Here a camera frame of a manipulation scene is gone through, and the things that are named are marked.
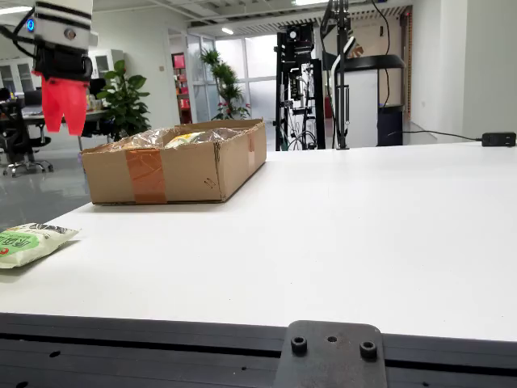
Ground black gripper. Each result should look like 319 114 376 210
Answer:
31 40 95 137

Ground green sunflower seed snack pack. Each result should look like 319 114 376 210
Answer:
0 222 80 270

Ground clear plastic snack bag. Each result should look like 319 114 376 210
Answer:
107 126 259 153

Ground yellow snack pack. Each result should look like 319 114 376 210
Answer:
164 131 207 150

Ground black waste bin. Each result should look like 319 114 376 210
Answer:
377 103 405 147

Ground grey office desk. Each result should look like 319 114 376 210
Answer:
22 108 111 153

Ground black computer monitor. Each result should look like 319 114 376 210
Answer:
23 89 44 109

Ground black office chair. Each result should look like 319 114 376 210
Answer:
0 99 55 178

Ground broad-leaf potted plant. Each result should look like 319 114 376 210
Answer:
95 59 151 141

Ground red display shelf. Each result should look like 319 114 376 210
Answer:
171 52 193 124

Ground brown cardboard box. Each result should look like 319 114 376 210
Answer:
80 117 268 206

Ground tall slim potted plant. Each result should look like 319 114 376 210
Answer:
200 48 252 121

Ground black equipment rack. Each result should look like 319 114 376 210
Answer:
273 23 326 152

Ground black mounting plate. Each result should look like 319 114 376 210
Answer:
272 320 389 388

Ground black power adapter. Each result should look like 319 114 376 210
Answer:
481 132 517 148

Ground white glass-door wall cabinets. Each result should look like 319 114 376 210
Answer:
0 48 126 95

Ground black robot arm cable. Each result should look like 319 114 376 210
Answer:
0 7 37 60

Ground black aluminium rail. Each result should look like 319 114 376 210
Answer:
0 311 517 388

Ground black camera stand pole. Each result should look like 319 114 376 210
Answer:
320 0 357 151

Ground black hanging cable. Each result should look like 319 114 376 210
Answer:
371 0 392 107

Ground black power cable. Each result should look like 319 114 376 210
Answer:
387 129 484 142

